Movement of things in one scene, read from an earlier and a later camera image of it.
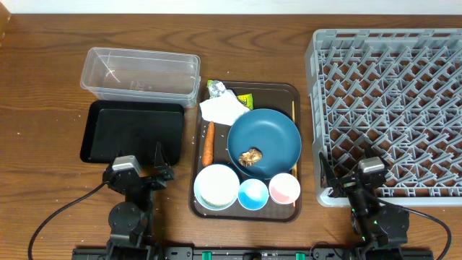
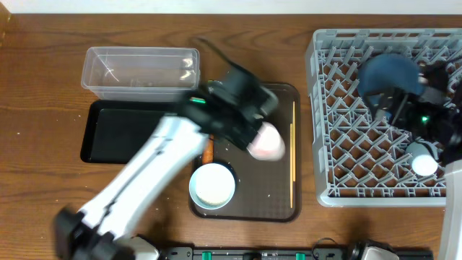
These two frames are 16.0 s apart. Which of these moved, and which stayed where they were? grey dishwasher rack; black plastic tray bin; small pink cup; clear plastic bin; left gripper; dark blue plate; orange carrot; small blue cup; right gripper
Moved: small pink cup; small blue cup; left gripper; right gripper; dark blue plate
Stayed: grey dishwasher rack; clear plastic bin; black plastic tray bin; orange carrot
